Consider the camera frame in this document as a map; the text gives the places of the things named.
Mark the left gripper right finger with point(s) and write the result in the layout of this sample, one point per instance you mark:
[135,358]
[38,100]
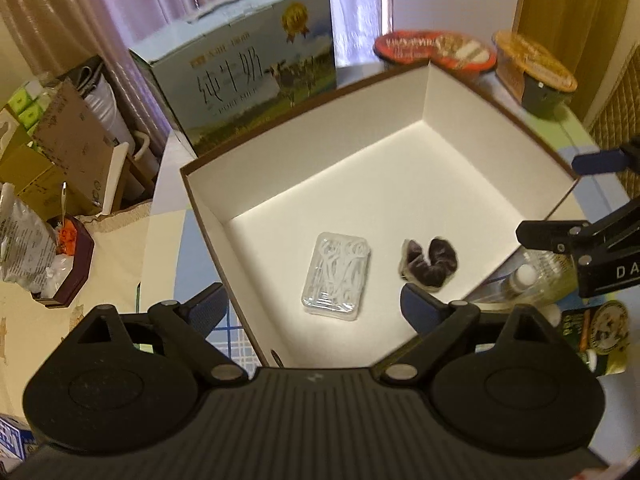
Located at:
[440,329]

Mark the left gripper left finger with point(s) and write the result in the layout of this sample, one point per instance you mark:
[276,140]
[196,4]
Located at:
[185,326]

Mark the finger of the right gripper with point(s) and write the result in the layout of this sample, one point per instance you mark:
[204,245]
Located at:
[618,230]
[626,157]

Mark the dark brown velvet scrunchie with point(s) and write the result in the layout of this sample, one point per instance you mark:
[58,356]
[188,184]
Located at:
[430,269]

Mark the cotton swabs plastic bag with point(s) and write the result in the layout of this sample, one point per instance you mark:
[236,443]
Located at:
[556,280]

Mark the clear plastic floss pick box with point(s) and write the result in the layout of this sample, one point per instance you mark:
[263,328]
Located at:
[336,276]

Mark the wicker chair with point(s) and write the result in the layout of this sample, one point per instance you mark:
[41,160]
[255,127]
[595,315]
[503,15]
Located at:
[618,120]

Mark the checkered tablecloth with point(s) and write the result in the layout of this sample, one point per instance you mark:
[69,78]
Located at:
[177,265]

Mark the orange lid instant noodle bowl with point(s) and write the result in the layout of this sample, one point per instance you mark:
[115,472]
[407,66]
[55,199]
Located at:
[531,74]

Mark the dark red small tray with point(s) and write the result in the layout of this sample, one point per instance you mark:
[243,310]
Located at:
[75,264]

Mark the brown cardboard storage box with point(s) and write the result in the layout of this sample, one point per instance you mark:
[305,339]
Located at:
[410,154]

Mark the crumpled silver foil bag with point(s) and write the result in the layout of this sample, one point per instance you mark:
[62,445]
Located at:
[29,248]

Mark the red lid instant noodle bowl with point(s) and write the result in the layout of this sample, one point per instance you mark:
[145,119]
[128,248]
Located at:
[451,50]

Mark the cardboard boxes stack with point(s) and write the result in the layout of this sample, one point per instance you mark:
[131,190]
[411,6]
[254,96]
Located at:
[68,132]

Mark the blue milk carton box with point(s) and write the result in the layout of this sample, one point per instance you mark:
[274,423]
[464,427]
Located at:
[235,64]

